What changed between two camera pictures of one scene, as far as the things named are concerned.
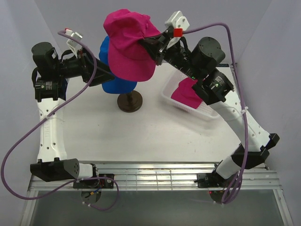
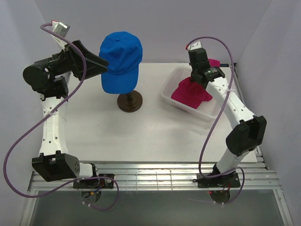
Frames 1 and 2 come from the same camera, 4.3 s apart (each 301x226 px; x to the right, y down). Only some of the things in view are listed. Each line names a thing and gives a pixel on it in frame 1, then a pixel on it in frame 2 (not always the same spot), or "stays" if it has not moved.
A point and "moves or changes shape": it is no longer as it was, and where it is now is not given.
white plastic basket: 171,80 stays
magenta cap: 128,60 -> 191,93
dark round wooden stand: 130,102 stays
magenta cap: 186,94 moves or changes shape
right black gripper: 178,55 -> 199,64
